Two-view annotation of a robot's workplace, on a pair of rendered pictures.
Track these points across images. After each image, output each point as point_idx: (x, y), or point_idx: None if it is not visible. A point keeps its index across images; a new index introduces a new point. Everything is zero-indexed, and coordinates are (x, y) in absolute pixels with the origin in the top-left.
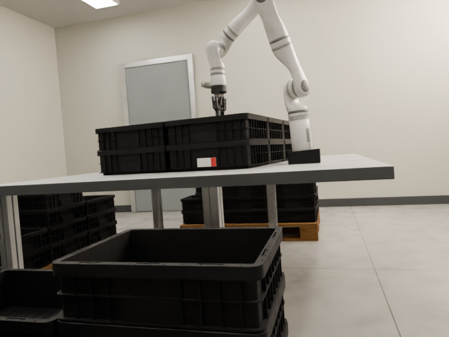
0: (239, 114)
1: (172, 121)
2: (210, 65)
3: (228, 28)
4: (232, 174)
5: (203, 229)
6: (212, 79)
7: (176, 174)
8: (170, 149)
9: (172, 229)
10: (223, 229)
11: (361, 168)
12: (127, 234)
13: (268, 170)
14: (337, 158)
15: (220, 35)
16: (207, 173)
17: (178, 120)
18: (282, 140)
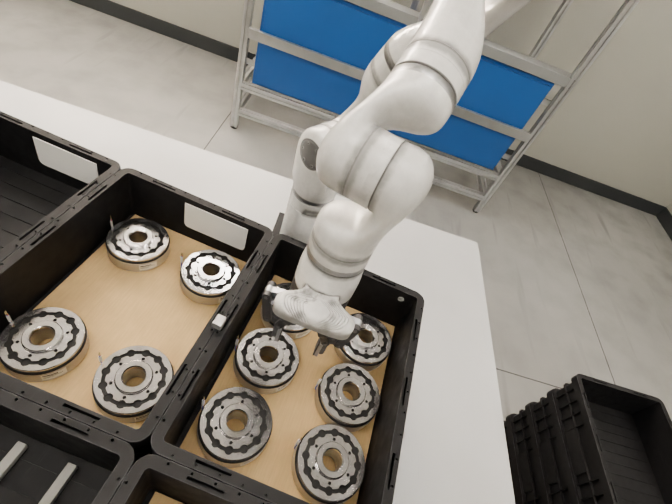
0: (422, 309)
1: (391, 503)
2: (367, 250)
3: (466, 86)
4: (498, 390)
5: (599, 439)
6: (355, 286)
7: (451, 501)
8: None
9: (609, 473)
10: (593, 420)
11: (480, 263)
12: None
13: (462, 339)
14: (205, 184)
15: (440, 116)
16: (456, 431)
17: (396, 477)
18: None
